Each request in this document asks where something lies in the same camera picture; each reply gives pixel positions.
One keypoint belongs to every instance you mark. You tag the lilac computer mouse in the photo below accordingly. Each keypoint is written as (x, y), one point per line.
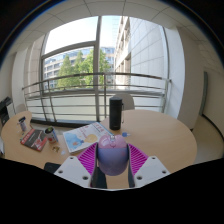
(112, 156)

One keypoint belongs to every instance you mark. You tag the grey door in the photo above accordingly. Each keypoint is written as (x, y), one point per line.
(203, 95)

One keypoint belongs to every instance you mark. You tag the small can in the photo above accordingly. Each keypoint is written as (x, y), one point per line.
(22, 124)

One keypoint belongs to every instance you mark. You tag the black drink bottle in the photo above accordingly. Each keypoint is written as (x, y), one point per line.
(115, 113)

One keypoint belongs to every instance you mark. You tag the small printed cup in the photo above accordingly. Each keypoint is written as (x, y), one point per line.
(51, 135)

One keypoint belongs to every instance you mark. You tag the metal balcony railing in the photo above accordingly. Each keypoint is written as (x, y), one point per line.
(93, 75)

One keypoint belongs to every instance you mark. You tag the white chair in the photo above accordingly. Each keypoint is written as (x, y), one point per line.
(20, 108)
(128, 101)

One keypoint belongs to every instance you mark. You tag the blue sticker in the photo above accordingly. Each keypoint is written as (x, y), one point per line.
(125, 134)

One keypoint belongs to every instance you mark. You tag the black and white printer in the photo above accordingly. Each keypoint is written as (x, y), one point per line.
(6, 111)

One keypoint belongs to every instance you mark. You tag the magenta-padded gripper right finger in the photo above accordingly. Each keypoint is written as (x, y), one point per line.
(151, 170)

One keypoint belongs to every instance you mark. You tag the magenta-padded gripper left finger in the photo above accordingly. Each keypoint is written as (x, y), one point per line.
(71, 170)

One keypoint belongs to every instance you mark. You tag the red book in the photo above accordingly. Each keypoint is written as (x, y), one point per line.
(33, 139)

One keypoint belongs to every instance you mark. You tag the open magazine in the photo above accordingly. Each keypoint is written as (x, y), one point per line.
(83, 136)

